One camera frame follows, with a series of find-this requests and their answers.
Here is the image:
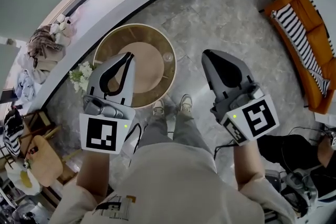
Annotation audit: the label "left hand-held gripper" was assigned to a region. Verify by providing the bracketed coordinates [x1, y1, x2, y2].
[79, 51, 137, 155]

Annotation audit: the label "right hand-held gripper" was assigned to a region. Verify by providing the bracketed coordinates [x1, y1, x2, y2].
[201, 49, 280, 145]

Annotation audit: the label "person's left forearm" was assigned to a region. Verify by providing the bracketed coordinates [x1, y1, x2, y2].
[76, 149, 112, 199]

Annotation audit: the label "person's right forearm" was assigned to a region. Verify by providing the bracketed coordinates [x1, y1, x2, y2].
[232, 138, 266, 191]

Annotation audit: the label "round glass-top side table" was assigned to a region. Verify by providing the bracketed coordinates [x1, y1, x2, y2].
[93, 23, 177, 110]

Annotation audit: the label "white flower bouquet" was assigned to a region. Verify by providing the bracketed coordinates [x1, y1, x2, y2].
[68, 60, 97, 94]

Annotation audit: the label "person's right beige sneaker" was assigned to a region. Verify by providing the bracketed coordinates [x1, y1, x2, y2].
[180, 94, 193, 115]

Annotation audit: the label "person's beige sneaker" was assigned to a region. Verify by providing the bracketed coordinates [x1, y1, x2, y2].
[152, 100, 165, 116]
[180, 94, 193, 115]

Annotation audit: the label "person's left beige sneaker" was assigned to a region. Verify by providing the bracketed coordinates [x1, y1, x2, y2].
[152, 100, 165, 116]

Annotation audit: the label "person's grey trousers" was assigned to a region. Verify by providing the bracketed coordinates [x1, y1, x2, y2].
[136, 110, 213, 155]

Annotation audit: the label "beige tote bag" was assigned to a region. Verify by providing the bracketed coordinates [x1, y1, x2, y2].
[34, 56, 62, 71]

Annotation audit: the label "white ornaments cluster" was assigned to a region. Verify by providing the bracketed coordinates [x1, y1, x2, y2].
[49, 13, 77, 46]

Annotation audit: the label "white window ledge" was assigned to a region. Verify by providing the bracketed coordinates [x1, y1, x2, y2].
[14, 0, 203, 112]

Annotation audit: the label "black white striped blanket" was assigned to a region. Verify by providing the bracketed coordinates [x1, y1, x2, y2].
[270, 4, 331, 98]

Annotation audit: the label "pale blue clothes pile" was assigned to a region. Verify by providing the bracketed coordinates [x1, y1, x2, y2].
[14, 70, 37, 102]

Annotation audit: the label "orange sofa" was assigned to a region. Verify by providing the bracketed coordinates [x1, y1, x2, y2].
[258, 0, 336, 115]

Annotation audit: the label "wooden stool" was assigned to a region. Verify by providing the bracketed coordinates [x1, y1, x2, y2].
[25, 135, 79, 188]

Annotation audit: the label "striped knit garment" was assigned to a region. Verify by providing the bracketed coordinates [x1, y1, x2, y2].
[2, 109, 25, 157]

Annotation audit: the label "fried egg shaped cushion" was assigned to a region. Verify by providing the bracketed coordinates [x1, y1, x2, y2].
[5, 162, 43, 196]

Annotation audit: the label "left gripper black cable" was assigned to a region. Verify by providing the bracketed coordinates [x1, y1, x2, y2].
[123, 123, 149, 168]

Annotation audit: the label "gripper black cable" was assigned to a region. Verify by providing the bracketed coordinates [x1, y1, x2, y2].
[213, 138, 239, 161]
[123, 123, 149, 168]

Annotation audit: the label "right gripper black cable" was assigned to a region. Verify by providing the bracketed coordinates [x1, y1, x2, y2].
[213, 138, 239, 161]

